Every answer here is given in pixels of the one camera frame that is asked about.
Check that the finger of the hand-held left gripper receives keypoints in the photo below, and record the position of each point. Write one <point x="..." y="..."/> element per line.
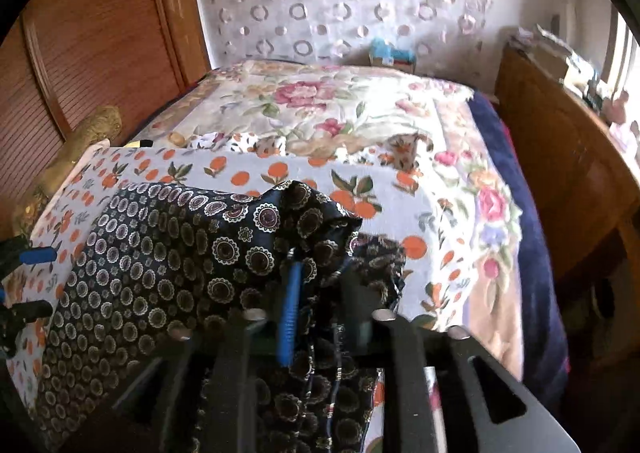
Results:
<point x="30" y="309"/>
<point x="36" y="255"/>

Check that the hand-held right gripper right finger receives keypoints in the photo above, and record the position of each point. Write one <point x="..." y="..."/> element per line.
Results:
<point x="360" y="318"/>

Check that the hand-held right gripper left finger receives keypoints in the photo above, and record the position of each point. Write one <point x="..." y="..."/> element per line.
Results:
<point x="287" y="318"/>

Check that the navy medallion-print satin robe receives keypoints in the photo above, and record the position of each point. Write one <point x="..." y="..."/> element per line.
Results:
<point x="175" y="253"/>

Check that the white orange-print sheet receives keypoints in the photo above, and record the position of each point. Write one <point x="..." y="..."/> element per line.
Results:
<point x="390" y="193"/>

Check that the navy fleece blanket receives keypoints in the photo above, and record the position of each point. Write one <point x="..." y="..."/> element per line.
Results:
<point x="520" y="213"/>

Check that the floral blanket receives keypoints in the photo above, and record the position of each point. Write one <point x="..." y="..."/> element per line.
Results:
<point x="320" y="103"/>

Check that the wooden wardrobe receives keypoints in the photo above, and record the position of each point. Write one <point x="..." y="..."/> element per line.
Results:
<point x="100" y="43"/>

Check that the wooden cabinet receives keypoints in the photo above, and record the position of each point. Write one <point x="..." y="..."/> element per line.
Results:
<point x="565" y="163"/>

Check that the teal tissue box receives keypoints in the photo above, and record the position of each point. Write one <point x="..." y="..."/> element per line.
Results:
<point x="392" y="54"/>

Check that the stack of books and papers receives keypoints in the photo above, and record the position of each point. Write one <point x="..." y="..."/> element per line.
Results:
<point x="555" y="58"/>

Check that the pink figurine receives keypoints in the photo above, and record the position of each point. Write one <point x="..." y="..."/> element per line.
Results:
<point x="617" y="108"/>

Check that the window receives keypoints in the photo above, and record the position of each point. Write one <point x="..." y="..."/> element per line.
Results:
<point x="625" y="53"/>

